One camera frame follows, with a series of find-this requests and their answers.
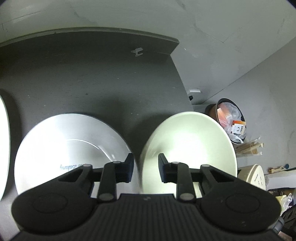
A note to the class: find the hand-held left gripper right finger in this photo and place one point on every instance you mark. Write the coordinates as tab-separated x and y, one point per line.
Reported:
163	168

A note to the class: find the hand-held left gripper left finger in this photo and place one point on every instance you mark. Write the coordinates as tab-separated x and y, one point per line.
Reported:
128	168

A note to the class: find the cream white bowl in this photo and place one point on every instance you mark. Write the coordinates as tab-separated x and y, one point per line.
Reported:
196	139

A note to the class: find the white plate with script print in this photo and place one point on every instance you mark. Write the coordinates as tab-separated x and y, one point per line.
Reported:
57	141

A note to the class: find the brown pot with trash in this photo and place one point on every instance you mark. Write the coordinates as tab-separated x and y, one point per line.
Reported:
229	118

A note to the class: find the bundle of wooden sticks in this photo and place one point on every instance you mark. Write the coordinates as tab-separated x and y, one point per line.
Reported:
251	148

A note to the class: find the cream round container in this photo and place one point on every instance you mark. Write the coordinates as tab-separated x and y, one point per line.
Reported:
253	176

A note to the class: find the wooden tool with blue knob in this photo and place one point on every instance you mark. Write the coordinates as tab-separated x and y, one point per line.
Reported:
279	168

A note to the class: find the plain white plate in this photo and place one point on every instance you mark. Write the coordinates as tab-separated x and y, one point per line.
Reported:
3	148

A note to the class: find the clear plastic bag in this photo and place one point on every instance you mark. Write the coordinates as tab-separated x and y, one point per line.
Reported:
288	200

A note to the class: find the white wall outlet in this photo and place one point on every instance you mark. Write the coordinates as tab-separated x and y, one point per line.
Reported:
194	90

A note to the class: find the small grey metal bracket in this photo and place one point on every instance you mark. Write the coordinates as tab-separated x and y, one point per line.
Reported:
137	52

